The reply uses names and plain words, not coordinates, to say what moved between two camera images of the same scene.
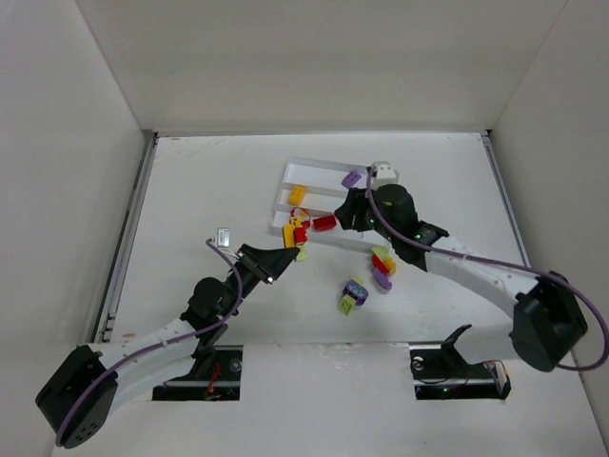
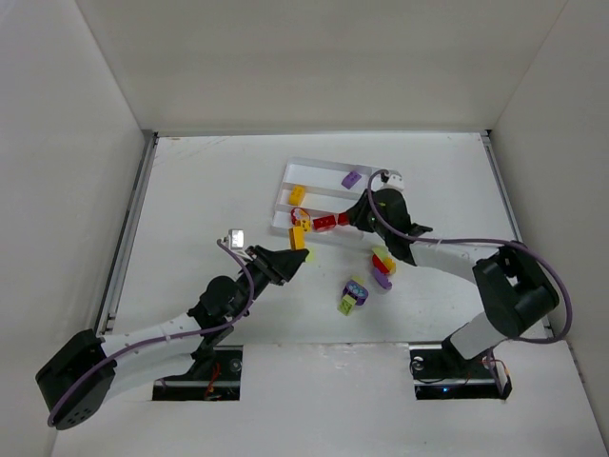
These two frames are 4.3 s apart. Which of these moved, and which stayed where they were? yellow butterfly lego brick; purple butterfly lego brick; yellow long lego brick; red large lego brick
Moved: yellow long lego brick
Stayed: red large lego brick; yellow butterfly lego brick; purple butterfly lego brick
